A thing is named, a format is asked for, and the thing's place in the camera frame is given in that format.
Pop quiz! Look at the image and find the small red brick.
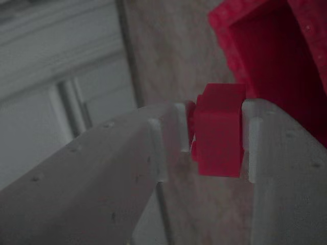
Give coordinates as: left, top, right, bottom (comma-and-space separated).
188, 83, 247, 177

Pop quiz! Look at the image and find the large red brick box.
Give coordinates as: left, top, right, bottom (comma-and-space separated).
208, 0, 327, 149

